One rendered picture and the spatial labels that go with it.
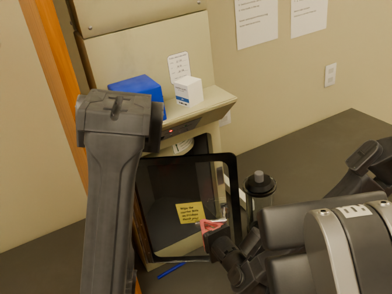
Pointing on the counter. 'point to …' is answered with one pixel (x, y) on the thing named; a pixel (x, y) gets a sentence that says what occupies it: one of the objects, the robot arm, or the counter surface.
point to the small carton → (188, 91)
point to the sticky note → (190, 212)
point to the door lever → (217, 218)
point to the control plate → (180, 129)
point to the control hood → (228, 101)
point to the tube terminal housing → (153, 68)
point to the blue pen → (170, 270)
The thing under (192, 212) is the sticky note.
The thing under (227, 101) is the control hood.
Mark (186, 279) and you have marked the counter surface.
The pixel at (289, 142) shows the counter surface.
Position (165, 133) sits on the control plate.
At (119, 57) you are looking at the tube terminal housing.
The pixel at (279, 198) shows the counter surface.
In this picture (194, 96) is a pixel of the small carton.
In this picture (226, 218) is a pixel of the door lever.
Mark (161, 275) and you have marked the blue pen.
